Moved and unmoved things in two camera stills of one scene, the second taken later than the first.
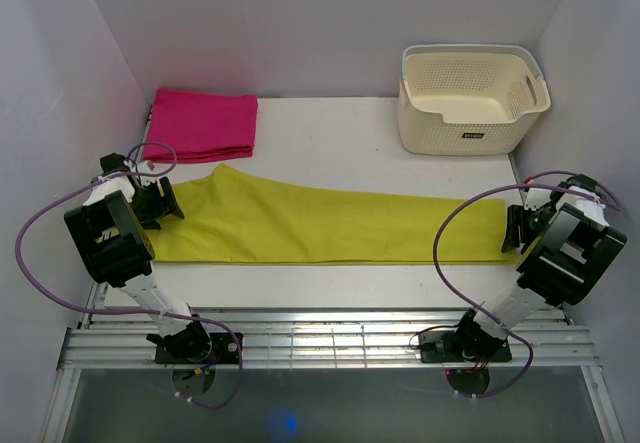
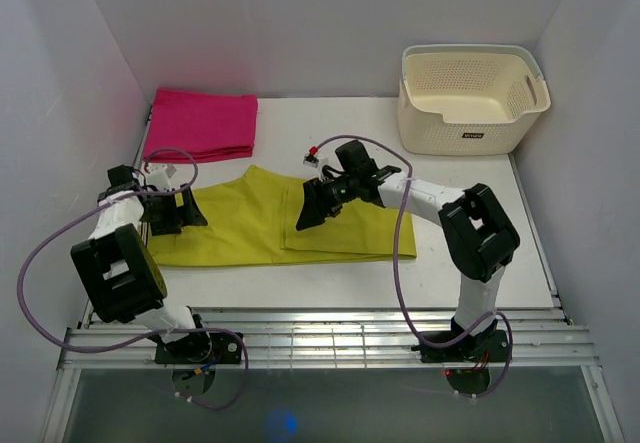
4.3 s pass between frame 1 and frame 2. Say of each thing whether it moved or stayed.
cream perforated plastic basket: stayed
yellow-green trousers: stayed
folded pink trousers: stayed
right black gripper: moved
